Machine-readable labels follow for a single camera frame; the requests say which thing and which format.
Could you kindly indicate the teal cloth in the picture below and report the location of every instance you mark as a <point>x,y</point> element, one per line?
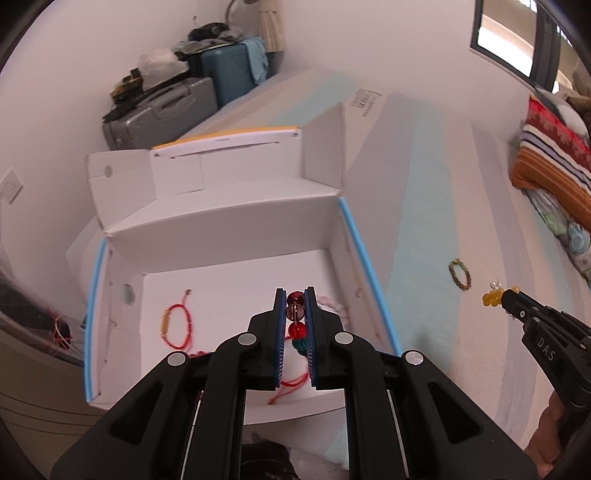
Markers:
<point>256,60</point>

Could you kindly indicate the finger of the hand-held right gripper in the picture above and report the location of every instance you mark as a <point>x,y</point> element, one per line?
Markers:
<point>535,302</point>
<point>519,309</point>

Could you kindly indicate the printed cardboard box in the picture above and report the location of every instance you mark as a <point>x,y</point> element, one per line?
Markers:
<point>221,295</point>

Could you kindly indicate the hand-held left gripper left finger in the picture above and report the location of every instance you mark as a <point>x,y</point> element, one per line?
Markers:
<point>279,341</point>

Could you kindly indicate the person's right hand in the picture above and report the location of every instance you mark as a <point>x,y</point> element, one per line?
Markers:
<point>545,429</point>

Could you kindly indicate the white plastic bag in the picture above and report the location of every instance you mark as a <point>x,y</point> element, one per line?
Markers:
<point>159,64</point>

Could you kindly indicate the window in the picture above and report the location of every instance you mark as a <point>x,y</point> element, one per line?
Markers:
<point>508,37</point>

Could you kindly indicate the dark clutter pile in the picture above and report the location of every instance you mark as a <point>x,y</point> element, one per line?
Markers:
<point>212,37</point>

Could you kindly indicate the white pearl bead cluster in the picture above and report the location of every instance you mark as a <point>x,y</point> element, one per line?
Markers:
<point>497,284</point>

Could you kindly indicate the floral pillow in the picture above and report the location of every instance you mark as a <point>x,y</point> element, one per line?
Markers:
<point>563,230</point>

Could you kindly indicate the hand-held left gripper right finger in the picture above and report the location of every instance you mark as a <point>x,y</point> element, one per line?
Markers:
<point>310,341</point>

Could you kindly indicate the teal suitcase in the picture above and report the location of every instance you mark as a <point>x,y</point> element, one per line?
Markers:
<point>226,74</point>

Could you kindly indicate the grey suitcase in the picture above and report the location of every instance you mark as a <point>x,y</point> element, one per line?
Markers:
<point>161,115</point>

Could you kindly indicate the yellow bead cluster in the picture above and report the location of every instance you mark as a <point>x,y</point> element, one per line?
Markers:
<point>490,299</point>

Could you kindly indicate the striped bed sheet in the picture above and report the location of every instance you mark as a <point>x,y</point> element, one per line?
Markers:
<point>415,184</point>

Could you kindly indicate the striped orange red pillow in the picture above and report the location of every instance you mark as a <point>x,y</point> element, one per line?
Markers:
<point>554,152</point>

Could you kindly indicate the beige curtain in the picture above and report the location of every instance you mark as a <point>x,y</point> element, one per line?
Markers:
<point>272,27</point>

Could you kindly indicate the teal desk lamp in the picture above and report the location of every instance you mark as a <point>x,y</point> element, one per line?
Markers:
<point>235,7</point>

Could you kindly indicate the white wall socket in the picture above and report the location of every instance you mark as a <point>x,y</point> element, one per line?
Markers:
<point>10,185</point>

